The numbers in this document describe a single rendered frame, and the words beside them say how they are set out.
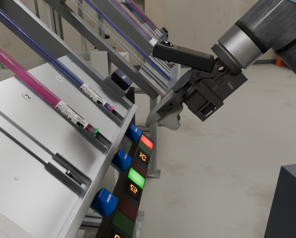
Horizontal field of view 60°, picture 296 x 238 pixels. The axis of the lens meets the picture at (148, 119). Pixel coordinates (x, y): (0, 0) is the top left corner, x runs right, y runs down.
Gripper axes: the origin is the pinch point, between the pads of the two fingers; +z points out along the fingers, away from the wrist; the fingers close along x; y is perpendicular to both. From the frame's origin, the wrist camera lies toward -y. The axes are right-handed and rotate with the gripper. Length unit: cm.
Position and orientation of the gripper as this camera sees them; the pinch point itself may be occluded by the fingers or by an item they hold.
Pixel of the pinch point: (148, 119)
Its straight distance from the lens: 54.7
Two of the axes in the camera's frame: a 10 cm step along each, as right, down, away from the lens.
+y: 7.3, 6.6, 1.8
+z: -6.7, 6.4, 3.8
